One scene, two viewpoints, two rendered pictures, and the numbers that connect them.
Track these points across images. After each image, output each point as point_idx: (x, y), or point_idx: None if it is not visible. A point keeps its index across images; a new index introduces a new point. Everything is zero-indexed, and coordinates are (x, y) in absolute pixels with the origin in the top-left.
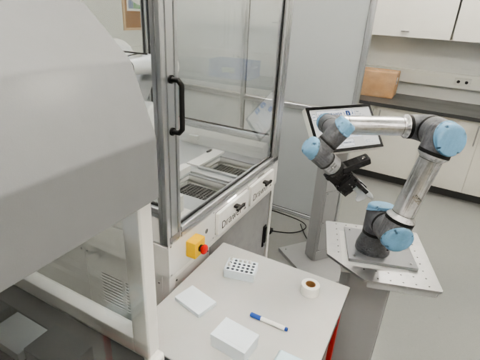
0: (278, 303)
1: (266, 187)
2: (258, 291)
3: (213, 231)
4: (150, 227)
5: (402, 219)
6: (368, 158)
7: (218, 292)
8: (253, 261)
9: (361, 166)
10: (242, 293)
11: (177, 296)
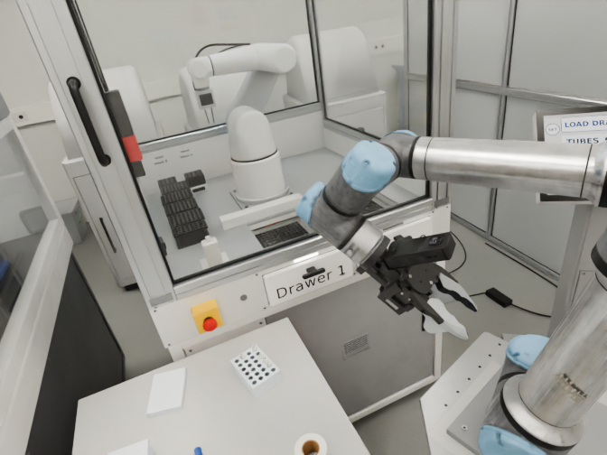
0: (249, 453)
1: None
2: (247, 415)
3: (265, 300)
4: None
5: (525, 418)
6: (443, 246)
7: (203, 391)
8: (293, 362)
9: (425, 260)
10: (226, 409)
11: (155, 376)
